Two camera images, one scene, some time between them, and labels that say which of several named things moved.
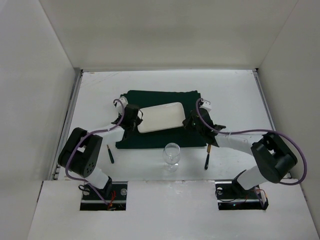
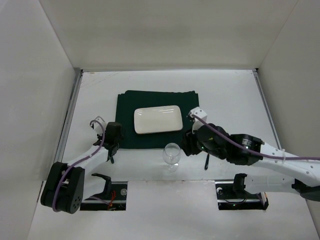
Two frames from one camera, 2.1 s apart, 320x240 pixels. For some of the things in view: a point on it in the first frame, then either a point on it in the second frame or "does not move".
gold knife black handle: x=208 y=150 does not move
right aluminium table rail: x=256 y=74 does not move
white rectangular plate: x=161 y=117 does not move
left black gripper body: x=137 y=114 -> x=111 y=146
